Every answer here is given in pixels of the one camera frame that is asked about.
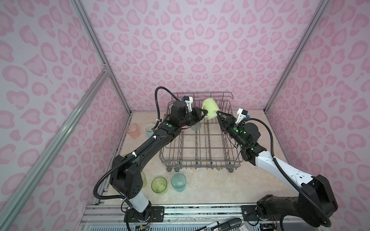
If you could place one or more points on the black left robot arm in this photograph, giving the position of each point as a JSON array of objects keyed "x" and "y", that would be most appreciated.
[{"x": 125, "y": 174}]

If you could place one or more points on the transparent pink cup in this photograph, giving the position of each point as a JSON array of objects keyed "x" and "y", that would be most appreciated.
[{"x": 133, "y": 131}]

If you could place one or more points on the blue handled white mug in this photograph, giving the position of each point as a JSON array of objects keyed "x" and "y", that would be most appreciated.
[{"x": 149, "y": 129}]

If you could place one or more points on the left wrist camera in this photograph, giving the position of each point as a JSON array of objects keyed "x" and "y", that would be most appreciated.
[{"x": 188, "y": 100}]

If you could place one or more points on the teal textured plastic cup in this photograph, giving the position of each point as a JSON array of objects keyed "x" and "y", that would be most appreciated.
[{"x": 196, "y": 127}]

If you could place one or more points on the grey wire dish rack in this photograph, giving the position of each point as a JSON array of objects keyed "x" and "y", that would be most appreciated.
[{"x": 207, "y": 148}]

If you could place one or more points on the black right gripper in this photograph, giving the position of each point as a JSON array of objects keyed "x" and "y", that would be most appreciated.
[{"x": 224, "y": 126}]

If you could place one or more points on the light green textured cup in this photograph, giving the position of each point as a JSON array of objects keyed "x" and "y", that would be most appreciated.
[{"x": 143, "y": 176}]

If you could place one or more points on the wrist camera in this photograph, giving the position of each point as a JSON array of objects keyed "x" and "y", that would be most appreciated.
[
  {"x": 241, "y": 114},
  {"x": 188, "y": 100}
]

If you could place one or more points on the cream green-handled mug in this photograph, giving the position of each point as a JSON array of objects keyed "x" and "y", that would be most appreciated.
[{"x": 212, "y": 108}]

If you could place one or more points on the green transparent glass cup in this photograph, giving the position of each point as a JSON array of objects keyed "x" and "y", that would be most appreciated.
[{"x": 159, "y": 185}]

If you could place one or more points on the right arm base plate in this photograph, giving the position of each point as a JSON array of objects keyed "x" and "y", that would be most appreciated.
[{"x": 250, "y": 214}]

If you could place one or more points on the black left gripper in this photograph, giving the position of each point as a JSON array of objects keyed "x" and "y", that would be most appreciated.
[{"x": 196, "y": 111}]

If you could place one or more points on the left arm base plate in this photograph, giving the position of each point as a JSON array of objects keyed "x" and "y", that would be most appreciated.
[{"x": 151, "y": 214}]

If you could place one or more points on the black marker pen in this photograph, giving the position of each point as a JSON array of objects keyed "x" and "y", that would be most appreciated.
[{"x": 223, "y": 226}]

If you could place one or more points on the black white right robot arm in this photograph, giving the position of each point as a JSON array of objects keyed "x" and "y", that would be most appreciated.
[{"x": 315, "y": 202}]

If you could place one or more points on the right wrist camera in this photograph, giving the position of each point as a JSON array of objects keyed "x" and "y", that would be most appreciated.
[{"x": 241, "y": 114}]

